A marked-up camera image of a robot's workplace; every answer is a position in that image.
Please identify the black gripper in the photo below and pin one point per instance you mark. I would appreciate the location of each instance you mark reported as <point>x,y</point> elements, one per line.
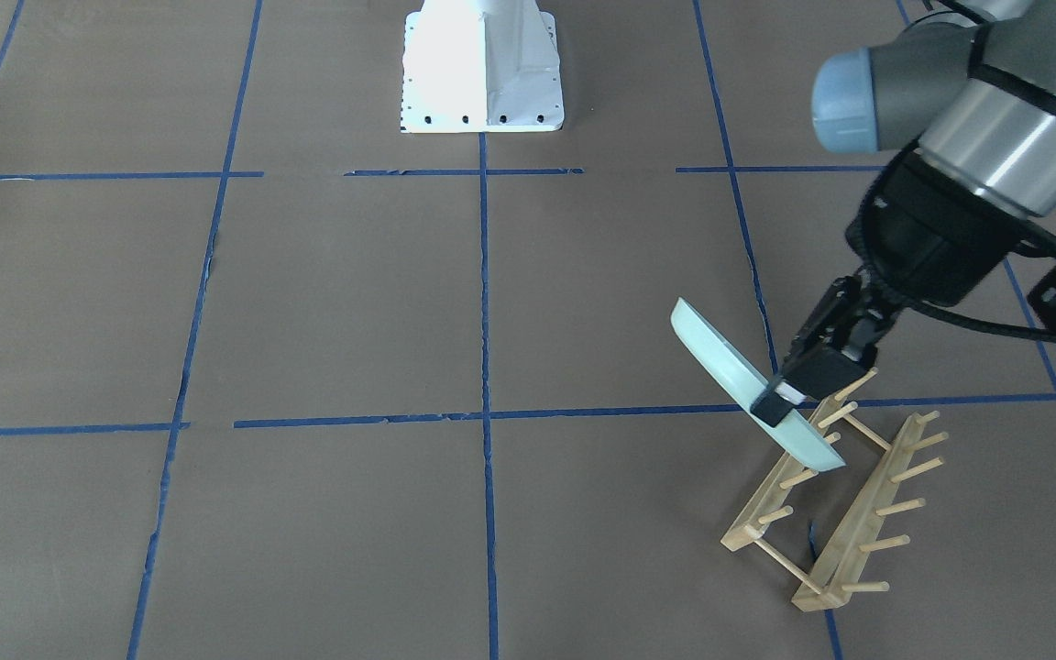
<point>936,240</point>

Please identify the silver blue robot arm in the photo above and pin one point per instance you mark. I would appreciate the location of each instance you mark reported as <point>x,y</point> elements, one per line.
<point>973,91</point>

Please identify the white pedestal column base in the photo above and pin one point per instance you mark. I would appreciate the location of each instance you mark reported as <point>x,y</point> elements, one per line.
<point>480,67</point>

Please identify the light green plate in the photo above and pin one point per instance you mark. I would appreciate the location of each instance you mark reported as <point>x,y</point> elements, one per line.
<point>743,382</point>

